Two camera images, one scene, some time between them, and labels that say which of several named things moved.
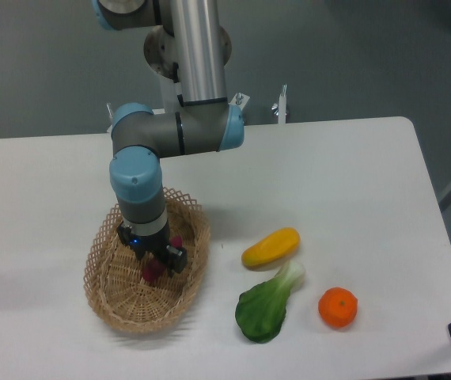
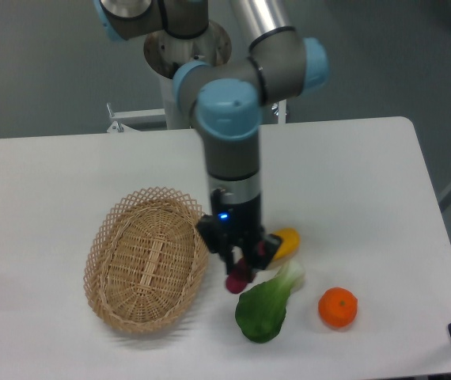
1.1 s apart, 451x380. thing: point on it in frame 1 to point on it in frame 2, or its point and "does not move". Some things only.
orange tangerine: [338, 306] does not move
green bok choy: [261, 309] does not move
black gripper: [155, 247] to [237, 222]
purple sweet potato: [156, 269] to [238, 279]
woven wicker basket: [114, 280] does not move
